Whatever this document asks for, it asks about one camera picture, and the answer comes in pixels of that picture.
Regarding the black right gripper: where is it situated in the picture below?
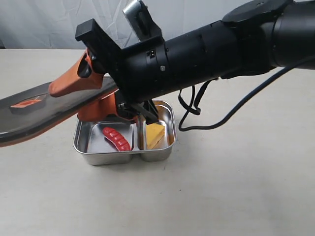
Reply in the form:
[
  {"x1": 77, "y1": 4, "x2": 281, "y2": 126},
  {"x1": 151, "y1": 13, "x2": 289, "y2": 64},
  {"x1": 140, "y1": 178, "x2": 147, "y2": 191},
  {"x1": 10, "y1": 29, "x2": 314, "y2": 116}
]
[{"x1": 48, "y1": 19, "x2": 173, "y2": 125}]

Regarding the red sausage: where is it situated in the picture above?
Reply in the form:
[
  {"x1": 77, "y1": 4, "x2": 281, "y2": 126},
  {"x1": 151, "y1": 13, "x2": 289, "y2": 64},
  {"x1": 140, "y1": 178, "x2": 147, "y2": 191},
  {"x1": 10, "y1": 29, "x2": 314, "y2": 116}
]
[{"x1": 102, "y1": 127, "x2": 131, "y2": 151}]

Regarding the dark lid with orange seal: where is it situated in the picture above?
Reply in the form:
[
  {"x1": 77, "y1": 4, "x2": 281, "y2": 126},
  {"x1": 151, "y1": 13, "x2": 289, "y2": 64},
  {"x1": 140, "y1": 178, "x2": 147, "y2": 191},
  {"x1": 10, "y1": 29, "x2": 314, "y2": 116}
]
[{"x1": 0, "y1": 77, "x2": 118, "y2": 147}]

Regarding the yellow cheese wedge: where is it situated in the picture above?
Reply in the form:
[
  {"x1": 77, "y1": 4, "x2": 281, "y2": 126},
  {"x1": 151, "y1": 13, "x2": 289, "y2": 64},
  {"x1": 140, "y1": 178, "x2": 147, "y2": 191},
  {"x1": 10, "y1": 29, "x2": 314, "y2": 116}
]
[{"x1": 146, "y1": 123, "x2": 165, "y2": 149}]

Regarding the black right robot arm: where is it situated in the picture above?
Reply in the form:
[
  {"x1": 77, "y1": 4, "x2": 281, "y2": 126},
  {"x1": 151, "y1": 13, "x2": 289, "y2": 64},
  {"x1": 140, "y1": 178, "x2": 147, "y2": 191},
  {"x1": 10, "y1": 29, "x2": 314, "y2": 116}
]
[{"x1": 49, "y1": 0, "x2": 315, "y2": 124}]

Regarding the stainless steel lunch box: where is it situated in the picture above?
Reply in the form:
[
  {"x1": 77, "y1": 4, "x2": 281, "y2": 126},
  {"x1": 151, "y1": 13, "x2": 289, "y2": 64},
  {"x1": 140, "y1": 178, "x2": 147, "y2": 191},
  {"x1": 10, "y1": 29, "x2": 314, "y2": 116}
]
[{"x1": 73, "y1": 100, "x2": 176, "y2": 166}]

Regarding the blue-grey backdrop curtain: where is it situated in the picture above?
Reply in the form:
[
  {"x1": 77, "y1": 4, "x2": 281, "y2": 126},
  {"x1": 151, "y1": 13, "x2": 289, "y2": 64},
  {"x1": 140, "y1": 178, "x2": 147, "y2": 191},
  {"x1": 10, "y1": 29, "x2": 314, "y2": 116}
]
[{"x1": 0, "y1": 0, "x2": 243, "y2": 49}]

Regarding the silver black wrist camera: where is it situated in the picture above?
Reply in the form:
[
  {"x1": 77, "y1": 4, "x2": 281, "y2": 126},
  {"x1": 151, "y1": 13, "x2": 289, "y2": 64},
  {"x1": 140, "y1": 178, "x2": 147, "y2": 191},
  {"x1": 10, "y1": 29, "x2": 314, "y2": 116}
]
[{"x1": 123, "y1": 0, "x2": 164, "y2": 42}]

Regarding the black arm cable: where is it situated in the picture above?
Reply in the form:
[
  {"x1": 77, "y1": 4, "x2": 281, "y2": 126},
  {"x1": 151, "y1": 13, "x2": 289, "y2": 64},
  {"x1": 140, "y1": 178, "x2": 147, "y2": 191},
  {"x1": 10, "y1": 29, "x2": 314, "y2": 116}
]
[{"x1": 177, "y1": 60, "x2": 315, "y2": 131}]

